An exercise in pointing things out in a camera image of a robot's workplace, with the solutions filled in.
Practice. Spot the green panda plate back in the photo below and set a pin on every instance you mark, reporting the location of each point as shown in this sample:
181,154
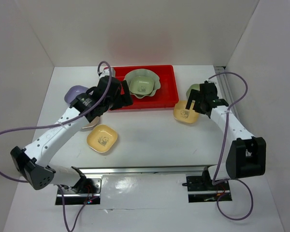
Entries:
192,87

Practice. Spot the brown square plate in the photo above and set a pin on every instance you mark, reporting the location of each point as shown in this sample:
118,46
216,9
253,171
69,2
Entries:
92,124

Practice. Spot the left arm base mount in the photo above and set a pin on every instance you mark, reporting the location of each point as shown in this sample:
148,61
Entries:
89,194

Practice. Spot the purple square plate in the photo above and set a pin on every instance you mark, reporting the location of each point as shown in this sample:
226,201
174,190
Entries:
73,92

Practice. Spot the green panda plate front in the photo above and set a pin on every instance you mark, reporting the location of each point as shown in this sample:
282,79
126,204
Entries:
141,85

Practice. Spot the green panda plate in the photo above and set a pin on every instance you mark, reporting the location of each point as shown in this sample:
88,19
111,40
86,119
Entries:
141,85
192,87

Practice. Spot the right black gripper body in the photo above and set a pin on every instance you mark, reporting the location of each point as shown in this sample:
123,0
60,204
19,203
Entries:
202,99

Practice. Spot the aluminium rail front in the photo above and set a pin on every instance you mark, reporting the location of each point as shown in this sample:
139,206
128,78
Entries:
145,169

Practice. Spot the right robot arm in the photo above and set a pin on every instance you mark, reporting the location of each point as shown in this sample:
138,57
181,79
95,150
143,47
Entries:
242,154

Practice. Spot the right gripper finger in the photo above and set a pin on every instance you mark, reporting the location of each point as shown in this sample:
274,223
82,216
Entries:
197,107
194,95

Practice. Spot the large green scalloped bowl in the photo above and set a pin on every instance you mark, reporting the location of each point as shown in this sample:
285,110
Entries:
144,72

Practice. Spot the yellow panda plate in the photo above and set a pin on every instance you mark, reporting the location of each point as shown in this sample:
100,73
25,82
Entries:
183,115
102,138

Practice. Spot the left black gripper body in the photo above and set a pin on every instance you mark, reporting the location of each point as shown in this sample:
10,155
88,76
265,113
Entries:
111,100

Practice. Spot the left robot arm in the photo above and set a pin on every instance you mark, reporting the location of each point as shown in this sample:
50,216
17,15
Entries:
33,160

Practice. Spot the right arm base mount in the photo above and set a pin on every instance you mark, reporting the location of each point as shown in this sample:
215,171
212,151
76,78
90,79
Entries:
201,192

